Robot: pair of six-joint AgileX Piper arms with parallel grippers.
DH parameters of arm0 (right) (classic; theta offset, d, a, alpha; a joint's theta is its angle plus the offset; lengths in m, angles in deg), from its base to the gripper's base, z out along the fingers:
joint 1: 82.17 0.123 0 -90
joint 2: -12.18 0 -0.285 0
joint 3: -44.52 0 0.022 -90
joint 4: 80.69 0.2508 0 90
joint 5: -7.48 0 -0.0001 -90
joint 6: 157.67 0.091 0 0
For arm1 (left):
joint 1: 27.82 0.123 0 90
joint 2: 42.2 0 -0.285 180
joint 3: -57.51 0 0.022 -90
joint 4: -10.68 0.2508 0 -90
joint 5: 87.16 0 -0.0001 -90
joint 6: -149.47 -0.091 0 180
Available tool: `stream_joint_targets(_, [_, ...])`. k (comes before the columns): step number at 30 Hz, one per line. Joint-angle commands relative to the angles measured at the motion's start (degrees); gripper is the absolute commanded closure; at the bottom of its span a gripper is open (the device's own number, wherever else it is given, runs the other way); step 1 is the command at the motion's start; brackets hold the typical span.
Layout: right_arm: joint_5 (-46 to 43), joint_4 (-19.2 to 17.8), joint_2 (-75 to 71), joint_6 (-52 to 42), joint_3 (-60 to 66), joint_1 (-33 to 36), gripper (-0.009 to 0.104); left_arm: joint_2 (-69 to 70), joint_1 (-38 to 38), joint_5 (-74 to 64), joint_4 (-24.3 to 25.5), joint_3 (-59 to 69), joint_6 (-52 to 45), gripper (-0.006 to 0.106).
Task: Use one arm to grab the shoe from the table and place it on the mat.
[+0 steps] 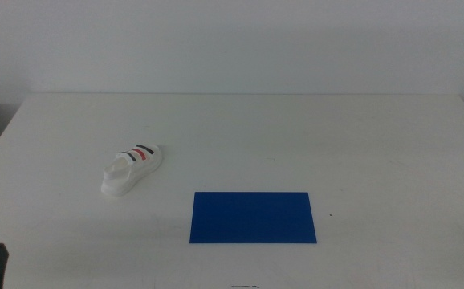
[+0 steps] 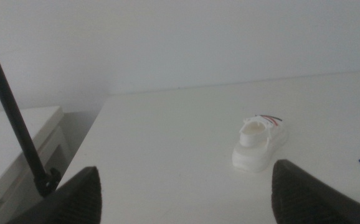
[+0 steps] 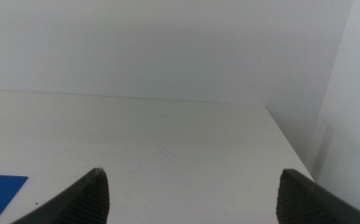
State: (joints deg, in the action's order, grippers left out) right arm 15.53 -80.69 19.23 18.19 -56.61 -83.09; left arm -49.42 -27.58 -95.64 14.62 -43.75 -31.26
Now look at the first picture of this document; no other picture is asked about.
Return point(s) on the blue rectangular mat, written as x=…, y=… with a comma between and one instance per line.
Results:
x=252, y=218

